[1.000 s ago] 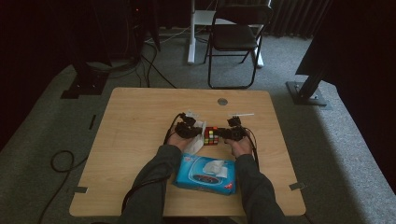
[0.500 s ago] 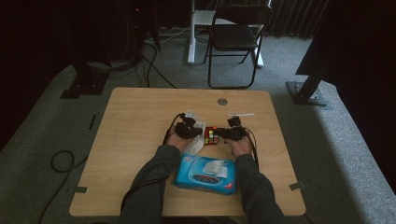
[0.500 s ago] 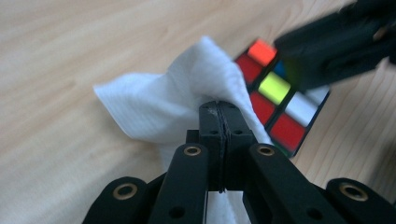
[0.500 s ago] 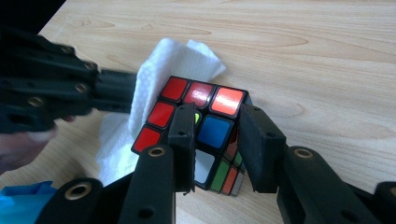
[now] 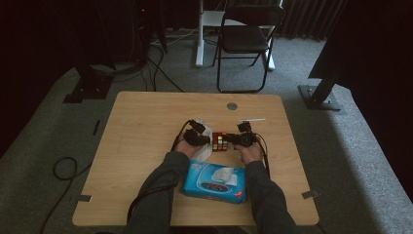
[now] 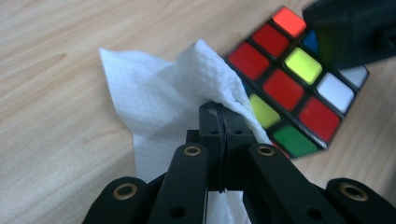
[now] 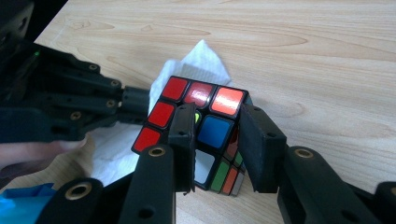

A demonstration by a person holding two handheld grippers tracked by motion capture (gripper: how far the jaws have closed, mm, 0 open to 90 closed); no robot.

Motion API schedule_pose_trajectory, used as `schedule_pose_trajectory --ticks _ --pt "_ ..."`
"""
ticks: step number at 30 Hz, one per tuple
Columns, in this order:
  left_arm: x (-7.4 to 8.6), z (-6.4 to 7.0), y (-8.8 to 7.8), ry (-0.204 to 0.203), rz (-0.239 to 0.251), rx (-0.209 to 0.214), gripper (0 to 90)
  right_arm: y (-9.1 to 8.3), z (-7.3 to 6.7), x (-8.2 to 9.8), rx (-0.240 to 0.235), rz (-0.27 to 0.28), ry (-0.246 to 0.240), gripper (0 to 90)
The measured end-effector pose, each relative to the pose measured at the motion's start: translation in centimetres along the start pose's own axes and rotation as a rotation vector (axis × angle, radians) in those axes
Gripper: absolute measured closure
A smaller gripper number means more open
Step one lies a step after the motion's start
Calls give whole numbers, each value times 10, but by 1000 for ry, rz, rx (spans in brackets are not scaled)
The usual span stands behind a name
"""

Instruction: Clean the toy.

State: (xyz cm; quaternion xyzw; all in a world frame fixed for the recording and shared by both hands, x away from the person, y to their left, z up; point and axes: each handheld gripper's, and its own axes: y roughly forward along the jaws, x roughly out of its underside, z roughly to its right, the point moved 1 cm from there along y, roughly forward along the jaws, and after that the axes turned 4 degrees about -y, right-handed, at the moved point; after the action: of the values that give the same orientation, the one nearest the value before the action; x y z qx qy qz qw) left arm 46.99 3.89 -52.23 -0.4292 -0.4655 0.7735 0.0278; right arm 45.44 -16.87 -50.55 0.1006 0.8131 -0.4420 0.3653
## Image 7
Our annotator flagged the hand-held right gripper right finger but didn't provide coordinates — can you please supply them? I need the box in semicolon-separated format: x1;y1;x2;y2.
237;104;288;194

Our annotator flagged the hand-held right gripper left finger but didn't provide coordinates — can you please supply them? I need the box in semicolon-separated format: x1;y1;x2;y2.
167;103;198;193

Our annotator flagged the colourful puzzle cube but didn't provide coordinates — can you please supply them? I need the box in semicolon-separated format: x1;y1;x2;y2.
131;75;250;198

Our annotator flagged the white wet wipe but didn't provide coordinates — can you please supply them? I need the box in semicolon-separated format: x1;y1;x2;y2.
90;38;233;188

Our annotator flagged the blue wet wipes packet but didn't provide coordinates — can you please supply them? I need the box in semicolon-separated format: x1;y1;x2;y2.
0;182;58;224

